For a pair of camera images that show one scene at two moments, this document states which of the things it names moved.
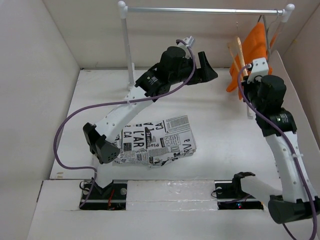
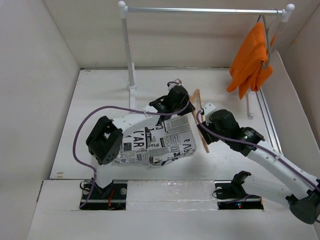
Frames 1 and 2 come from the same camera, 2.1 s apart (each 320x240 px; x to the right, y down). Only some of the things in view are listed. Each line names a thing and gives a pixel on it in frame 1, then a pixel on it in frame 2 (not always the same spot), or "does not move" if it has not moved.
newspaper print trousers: [154, 143] does not move
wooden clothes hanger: [236, 49] to [197, 91]
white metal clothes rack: [287, 10] does not move
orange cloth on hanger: [254, 47] does not move
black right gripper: [257, 81] to [207, 127]
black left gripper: [204, 73] to [189, 109]
